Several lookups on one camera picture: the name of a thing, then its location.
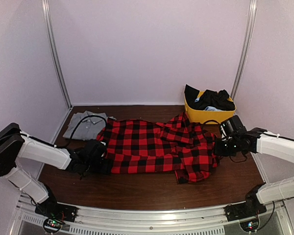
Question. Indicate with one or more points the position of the black garment in bin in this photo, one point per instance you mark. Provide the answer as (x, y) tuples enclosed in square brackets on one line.
[(219, 100)]

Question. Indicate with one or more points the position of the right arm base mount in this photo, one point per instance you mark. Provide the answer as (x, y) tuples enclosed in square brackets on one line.
[(247, 217)]

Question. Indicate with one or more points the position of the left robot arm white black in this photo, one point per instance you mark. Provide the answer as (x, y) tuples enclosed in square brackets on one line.
[(15, 144)]

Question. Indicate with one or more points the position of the folded grey shirt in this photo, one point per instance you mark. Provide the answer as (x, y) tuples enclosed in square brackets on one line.
[(88, 129)]

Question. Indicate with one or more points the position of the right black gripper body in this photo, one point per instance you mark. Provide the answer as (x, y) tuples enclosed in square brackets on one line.
[(230, 149)]

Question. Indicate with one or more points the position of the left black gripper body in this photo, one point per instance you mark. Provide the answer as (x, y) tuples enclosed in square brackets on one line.
[(105, 169)]

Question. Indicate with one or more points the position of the aluminium frame post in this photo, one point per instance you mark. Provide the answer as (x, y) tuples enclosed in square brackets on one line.
[(251, 18), (54, 52)]

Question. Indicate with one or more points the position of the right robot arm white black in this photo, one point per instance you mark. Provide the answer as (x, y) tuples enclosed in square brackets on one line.
[(236, 138)]

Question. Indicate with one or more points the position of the front aluminium rail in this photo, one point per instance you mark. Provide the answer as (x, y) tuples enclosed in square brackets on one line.
[(200, 221)]

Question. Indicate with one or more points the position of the light blue garment in bin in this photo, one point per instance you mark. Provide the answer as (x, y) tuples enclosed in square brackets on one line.
[(212, 109)]

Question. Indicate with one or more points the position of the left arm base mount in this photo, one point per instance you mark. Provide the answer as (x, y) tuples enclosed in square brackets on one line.
[(57, 219)]

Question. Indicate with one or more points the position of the right aluminium frame post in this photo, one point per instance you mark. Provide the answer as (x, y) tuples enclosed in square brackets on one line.
[(251, 18)]

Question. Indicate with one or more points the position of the red black plaid shirt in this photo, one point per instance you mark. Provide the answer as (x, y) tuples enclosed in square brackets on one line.
[(138, 146)]

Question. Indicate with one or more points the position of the yellow plastic bin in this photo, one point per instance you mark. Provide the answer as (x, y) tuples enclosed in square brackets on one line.
[(209, 117)]

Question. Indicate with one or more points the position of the left aluminium frame post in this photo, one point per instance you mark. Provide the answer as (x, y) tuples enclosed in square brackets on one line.
[(54, 52)]

